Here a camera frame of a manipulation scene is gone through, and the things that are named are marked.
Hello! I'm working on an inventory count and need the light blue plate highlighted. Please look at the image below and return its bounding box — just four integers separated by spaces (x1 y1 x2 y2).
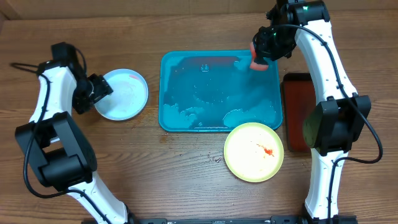
95 68 149 121

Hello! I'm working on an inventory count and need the yellow plate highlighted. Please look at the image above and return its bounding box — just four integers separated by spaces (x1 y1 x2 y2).
223 123 284 183

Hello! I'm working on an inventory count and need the dark red black-rimmed tray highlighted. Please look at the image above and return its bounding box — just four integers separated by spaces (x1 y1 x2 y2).
281 73 315 153

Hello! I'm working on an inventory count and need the teal plastic tray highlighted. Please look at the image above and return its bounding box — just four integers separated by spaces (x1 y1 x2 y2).
159 50 283 133

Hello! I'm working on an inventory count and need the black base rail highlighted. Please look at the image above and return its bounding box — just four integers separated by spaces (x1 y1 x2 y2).
127 215 358 224

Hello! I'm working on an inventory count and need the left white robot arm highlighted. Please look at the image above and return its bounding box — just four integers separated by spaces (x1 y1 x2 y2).
15 63 134 223

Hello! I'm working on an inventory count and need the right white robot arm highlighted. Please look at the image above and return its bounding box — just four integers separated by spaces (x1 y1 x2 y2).
252 1 383 223

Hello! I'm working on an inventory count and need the red sponge with dark scourer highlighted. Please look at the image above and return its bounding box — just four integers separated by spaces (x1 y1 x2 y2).
249 42 269 71

